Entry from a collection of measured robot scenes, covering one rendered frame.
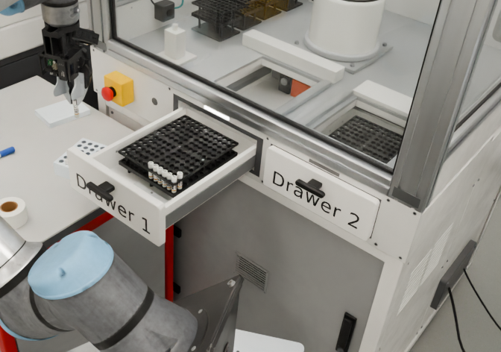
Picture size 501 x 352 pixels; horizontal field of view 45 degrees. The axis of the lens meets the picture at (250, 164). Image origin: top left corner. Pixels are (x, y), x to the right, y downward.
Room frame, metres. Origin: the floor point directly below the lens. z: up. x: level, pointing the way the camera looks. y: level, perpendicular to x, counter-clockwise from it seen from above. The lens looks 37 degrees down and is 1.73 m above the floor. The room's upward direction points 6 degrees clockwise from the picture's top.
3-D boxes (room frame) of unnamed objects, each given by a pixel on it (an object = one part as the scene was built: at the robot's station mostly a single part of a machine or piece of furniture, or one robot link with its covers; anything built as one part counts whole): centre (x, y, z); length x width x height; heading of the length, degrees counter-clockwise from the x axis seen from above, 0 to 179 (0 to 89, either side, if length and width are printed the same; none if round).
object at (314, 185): (1.06, -0.14, 0.91); 0.07 x 0.04 x 0.01; 55
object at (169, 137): (1.16, 0.17, 0.87); 0.22 x 0.18 x 0.06; 145
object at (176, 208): (1.17, 0.16, 0.86); 0.40 x 0.26 x 0.06; 145
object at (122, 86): (1.44, 0.38, 0.88); 0.07 x 0.05 x 0.07; 55
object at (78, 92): (1.18, 0.41, 1.01); 0.06 x 0.03 x 0.09; 168
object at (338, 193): (1.08, -0.16, 0.87); 0.29 x 0.02 x 0.11; 55
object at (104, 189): (0.98, 0.30, 0.91); 0.07 x 0.04 x 0.01; 55
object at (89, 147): (1.23, 0.43, 0.78); 0.12 x 0.08 x 0.04; 161
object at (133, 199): (1.00, 0.28, 0.87); 0.29 x 0.02 x 0.11; 55
